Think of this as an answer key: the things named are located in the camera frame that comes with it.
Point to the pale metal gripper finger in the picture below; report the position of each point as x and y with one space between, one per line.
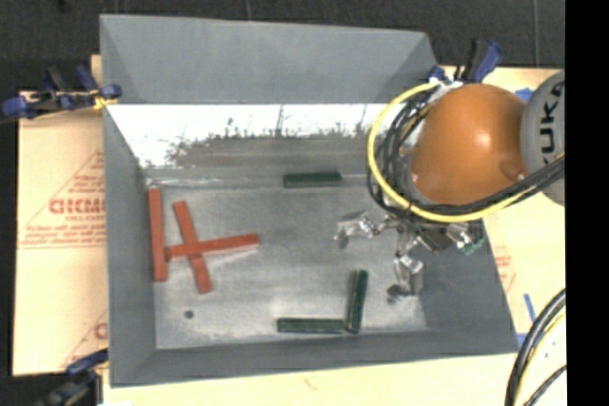
357 227
410 268

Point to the dark green flat block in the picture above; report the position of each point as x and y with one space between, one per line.
312 179
309 325
356 299

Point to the red-brown flat block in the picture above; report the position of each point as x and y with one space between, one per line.
228 243
158 233
188 228

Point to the grey metal bin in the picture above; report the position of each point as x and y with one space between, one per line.
285 62

